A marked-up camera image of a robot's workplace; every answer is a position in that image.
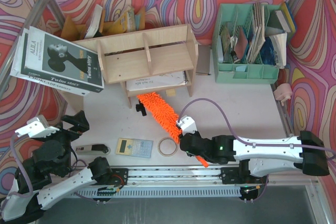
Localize orange microfiber duster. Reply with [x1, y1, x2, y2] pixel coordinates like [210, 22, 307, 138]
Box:
[136, 92, 210, 168]

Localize beige and blue calculator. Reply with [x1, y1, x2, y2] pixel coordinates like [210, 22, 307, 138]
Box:
[115, 138, 153, 158]

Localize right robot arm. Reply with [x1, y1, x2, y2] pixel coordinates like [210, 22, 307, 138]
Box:
[180, 131, 330, 177]

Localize wooden bookshelf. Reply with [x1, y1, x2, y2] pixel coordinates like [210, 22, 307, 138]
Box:
[75, 24, 198, 107]

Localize clear tape roll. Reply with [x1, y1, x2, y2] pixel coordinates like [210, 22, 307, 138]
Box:
[157, 137, 178, 157]

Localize yellow sticky note pad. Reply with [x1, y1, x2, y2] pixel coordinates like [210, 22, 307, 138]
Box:
[165, 89, 176, 97]

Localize black binder clip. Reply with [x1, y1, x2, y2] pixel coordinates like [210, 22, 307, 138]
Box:
[135, 100, 147, 116]

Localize spiral notebook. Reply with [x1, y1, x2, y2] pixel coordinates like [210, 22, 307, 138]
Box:
[126, 71, 188, 91]

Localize Twins story book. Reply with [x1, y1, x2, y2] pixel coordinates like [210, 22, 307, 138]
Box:
[20, 26, 104, 95]

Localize white Chokladfabriken book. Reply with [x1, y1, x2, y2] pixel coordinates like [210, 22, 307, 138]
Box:
[10, 28, 90, 96]

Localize yellow file rack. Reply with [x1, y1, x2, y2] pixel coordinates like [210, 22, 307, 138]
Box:
[61, 7, 145, 41]

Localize pink piggy figurine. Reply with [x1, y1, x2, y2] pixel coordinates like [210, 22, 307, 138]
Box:
[274, 83, 292, 106]

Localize mint green desk organizer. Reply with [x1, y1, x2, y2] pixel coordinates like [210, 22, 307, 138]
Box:
[212, 2, 279, 84]

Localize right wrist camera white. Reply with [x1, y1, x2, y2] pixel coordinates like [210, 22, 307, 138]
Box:
[176, 115, 197, 135]

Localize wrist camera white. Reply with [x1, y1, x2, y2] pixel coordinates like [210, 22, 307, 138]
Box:
[176, 115, 197, 135]
[15, 115, 53, 138]

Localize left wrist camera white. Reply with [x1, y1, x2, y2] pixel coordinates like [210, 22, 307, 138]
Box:
[15, 115, 53, 138]

